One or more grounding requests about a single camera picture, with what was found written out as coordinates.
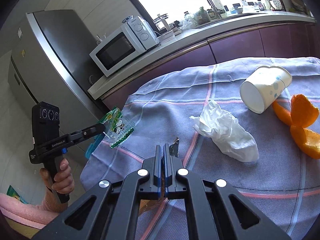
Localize green snack wrapper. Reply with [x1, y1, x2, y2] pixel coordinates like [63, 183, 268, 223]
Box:
[96, 107, 135, 148]

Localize white tissue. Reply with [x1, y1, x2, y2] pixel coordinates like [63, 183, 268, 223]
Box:
[189, 100, 259, 163]

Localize orange peel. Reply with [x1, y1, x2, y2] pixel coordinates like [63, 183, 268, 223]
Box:
[272, 94, 319, 159]

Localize pink left sleeve forearm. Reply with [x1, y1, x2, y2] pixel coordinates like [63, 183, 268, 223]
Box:
[1, 189, 68, 229]

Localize blue trash bin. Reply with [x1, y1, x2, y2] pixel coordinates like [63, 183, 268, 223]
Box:
[85, 134, 105, 159]

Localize purple kitchen base cabinets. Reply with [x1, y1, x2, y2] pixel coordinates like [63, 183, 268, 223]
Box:
[102, 22, 319, 109]

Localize left hand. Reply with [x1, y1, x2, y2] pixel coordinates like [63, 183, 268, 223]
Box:
[40, 158, 75, 194]

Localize silver refrigerator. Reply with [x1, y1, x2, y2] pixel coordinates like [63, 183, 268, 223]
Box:
[8, 9, 109, 133]

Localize purple plaid tablecloth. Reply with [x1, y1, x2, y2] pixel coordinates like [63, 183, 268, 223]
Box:
[80, 57, 319, 239]

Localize white microwave oven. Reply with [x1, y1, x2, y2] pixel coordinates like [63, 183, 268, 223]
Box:
[89, 16, 159, 77]

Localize white paper cup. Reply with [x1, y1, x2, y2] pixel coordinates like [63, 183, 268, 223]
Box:
[240, 66, 292, 114]

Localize white soap bottle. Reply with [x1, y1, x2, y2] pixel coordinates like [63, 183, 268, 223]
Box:
[212, 0, 227, 18]

